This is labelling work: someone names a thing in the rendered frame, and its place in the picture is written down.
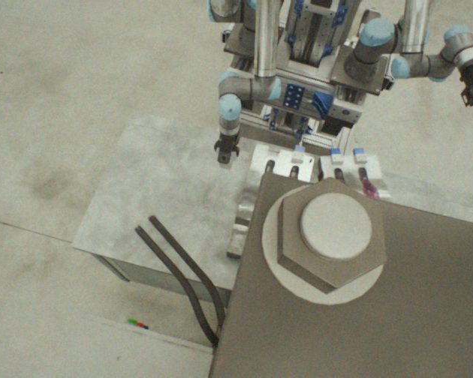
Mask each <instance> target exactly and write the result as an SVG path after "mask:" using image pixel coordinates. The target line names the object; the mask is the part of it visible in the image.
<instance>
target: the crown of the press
mask: <svg viewBox="0 0 473 378"><path fill-rule="evenodd" d="M209 378H473V222H471V221H466V220H461V219H458V218H454V217H449V216H446V215H442V214H437V213H434V212H430V211H425V210H422V209H418V208H413V207H410V206H406V205H400V204H397V203H394V202H388V201H385V200H382V199H376V198H372V197H369V196H364V195H362V194H361V193H359V192H357V191H356V190H354V189H352V188H350V187H349V186H347V185H344V184H343V183H341V182H339V181H337V180H335V179H334V178H332V177H328V178H326V179H324V180H322V181H320V182H317V183H311V182H308V181H303V180H299V179H296V178H290V177H287V176H283V175H278V174H274V173H271V172H266V173H264V174H263V175H262V177H261V183H260V186H259V189H258V195H257V197H256V200H255V206H254V209H253V212H252V217H251V220H250V224H249V230H248V233H247V236H246V241H245V244H244V248H243V253H242V256H241V259H240V264H239V265H238V268H237V271H236V277H235V280H234V283H233V289H232V292H231V295H230V301H229V303H228V306H227V312H226V315H225V318H224V323H223V326H222V330H221V336H220V339H219V342H218V347H217V350H216V354H215V359H214V362H213V365H212V370H211V374H210V377H209Z"/></svg>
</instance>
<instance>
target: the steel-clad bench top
mask: <svg viewBox="0 0 473 378"><path fill-rule="evenodd" d="M219 135H220V132H218V131H215V130H210V129H206V128H203V127H197V126H194V125H190V124H184V123H181V122H177V121H171V120H168V119H165V118H159V116H156V115H150V114H146V113H143V112H138V111H134V110H133V111H132V112H131V114H130V117H129V119H128V121H127V124H126V126H125V128H124V130H123V132H122V135H121V137H120V138H119V141H118V143H117V145H116V148H115V150H114V152H113V154H112V157H111V159H110V161H109V163H108V165H107V168H106V169H105V172H104V175H103V177H102V179H101V182H100V184H99V186H98V188H97V190H96V192H95V195H94V196H93V198H92V201H91V203H90V205H89V208H88V210H87V212H86V214H85V217H84V219H83V221H82V223H81V226H80V228H79V230H78V232H77V235H76V237H74V240H73V242H72V244H71V247H73V248H78V249H81V250H85V251H89V252H93V253H95V254H100V255H103V256H106V257H111V258H114V259H118V260H122V261H126V262H129V263H134V264H138V265H140V266H145V267H148V268H151V269H156V270H159V271H163V272H167V273H171V274H172V272H171V271H170V270H169V269H168V268H167V266H166V265H165V264H164V263H163V262H162V261H161V260H160V259H159V258H158V257H157V256H156V254H155V253H154V252H153V251H152V250H151V248H150V247H149V246H148V245H147V244H146V243H145V241H144V240H142V238H141V237H140V236H139V235H138V234H137V233H136V232H135V230H134V227H135V226H136V225H140V226H141V227H142V228H143V229H144V230H145V232H146V233H147V234H148V235H149V236H150V237H151V238H152V240H153V241H154V242H155V243H156V244H157V245H158V246H159V247H160V248H161V249H162V250H163V251H164V253H165V254H166V255H167V256H168V257H169V258H170V260H171V261H172V262H173V263H174V264H175V265H176V266H177V268H178V269H179V270H180V271H181V272H182V273H183V274H184V275H185V278H188V279H191V280H193V281H199V282H201V280H200V279H199V278H198V277H197V275H196V274H195V273H194V272H193V270H192V269H191V268H190V267H189V266H188V264H187V263H186V262H184V261H183V259H182V258H181V257H180V256H179V254H178V253H177V252H176V251H175V250H174V249H173V248H172V247H171V246H170V244H169V243H168V242H167V241H166V240H165V238H164V237H163V236H162V235H161V233H160V232H159V231H158V230H157V229H156V228H155V227H154V226H153V225H152V222H151V221H150V220H149V219H148V216H149V215H150V214H154V215H155V216H156V217H157V219H159V220H160V221H161V224H162V225H163V226H164V227H165V228H166V230H167V231H168V232H169V233H170V234H171V235H172V236H173V237H174V238H175V239H176V241H177V242H178V243H179V244H180V245H181V247H182V248H183V249H184V250H185V251H187V253H188V254H189V255H190V256H191V257H192V259H193V260H194V261H195V262H196V263H197V264H198V265H199V266H200V267H201V268H202V269H203V271H204V272H205V273H206V274H207V275H208V278H209V279H210V280H211V281H212V283H213V284H214V286H216V287H221V288H224V289H227V290H232V289H233V283H234V280H235V277H236V273H237V268H238V265H239V264H240V259H238V258H235V257H231V256H227V248H228V245H229V242H230V237H231V234H232V232H233V226H234V221H235V217H236V213H237V208H239V205H240V204H239V203H238V202H236V200H241V198H242V195H243V191H244V188H245V186H246V181H247V178H248V175H249V169H250V166H251V163H252V158H253V155H254V153H255V147H256V145H257V144H261V145H264V146H269V147H270V149H275V150H279V149H282V150H285V151H289V152H294V149H290V148H285V147H281V146H277V145H272V144H269V143H265V142H260V141H257V140H253V139H247V138H244V137H241V139H240V143H238V145H239V146H240V155H238V157H237V159H236V160H233V163H232V166H231V168H230V169H225V168H222V167H219V162H218V161H217V158H218V155H217V154H216V153H215V149H214V145H215V142H216V141H218V140H219ZM250 150H251V151H250ZM381 177H382V179H383V181H384V183H385V184H386V186H387V188H388V190H389V192H390V196H391V202H392V203H397V204H400V205H404V206H410V207H413V208H416V209H422V210H425V211H428V212H434V213H437V214H440V215H446V216H449V217H452V218H458V219H461V220H464V221H471V222H473V193H470V192H465V191H462V190H457V189H453V188H450V187H445V186H441V185H437V184H432V183H429V182H425V181H420V180H417V179H412V178H407V177H403V176H400V175H394V174H391V173H388V172H382V171H381ZM201 283H202V282H201Z"/></svg>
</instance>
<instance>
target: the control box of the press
mask: <svg viewBox="0 0 473 378"><path fill-rule="evenodd" d="M215 354H216V350H215V351H214V349H213V348H210V347H207V346H202V345H200V344H196V343H192V342H189V341H186V340H180V339H178V338H174V337H170V336H167V335H164V334H159V332H156V331H151V330H149V327H148V326H147V325H144V324H143V323H141V322H138V321H137V320H135V319H131V318H128V319H127V320H126V321H124V322H119V321H115V320H113V319H108V318H105V317H102V316H97V315H94V314H91V313H85V315H84V317H81V318H80V321H79V322H78V325H77V328H76V330H75V332H74V335H73V337H72V340H71V343H70V345H69V347H68V348H67V351H66V353H65V356H64V358H63V360H62V363H61V365H60V368H59V370H58V373H57V374H56V378H209V377H210V374H211V370H212V365H213V362H214V359H215Z"/></svg>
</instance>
